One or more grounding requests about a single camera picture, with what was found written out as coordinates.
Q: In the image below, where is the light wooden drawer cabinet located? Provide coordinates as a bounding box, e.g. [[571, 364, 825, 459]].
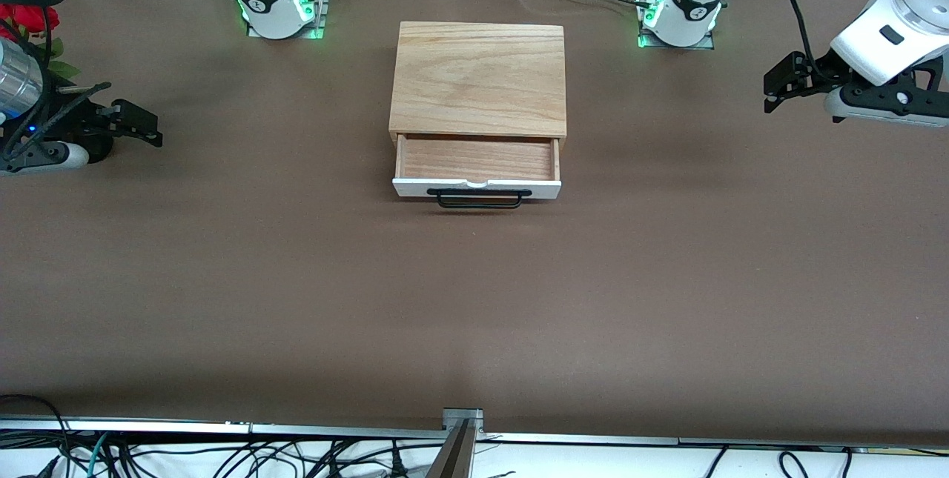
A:
[[388, 21, 568, 153]]

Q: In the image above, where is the black cable tangle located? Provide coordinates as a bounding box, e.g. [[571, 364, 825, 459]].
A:
[[0, 394, 446, 478]]

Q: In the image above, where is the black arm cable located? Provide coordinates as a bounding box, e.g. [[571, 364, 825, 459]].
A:
[[779, 0, 840, 83], [0, 7, 62, 165]]

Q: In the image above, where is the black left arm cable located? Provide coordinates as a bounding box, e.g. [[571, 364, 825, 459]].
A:
[[779, 0, 840, 83]]

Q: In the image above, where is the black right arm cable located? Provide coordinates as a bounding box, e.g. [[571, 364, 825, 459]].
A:
[[0, 7, 62, 165]]

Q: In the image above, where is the aluminium table edge rail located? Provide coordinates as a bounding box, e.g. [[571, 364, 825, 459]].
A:
[[0, 416, 949, 457]]

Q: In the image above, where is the white-fronted drawer with black handle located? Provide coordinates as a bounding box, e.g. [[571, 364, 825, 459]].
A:
[[392, 134, 562, 210]]

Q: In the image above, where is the teal cable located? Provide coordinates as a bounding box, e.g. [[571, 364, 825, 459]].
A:
[[85, 432, 109, 478]]

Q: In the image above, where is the grey metal camera mount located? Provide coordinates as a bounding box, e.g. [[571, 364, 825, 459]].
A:
[[426, 408, 484, 478]]

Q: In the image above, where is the black cylindrical vase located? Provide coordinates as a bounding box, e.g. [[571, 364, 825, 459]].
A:
[[83, 131, 114, 165]]

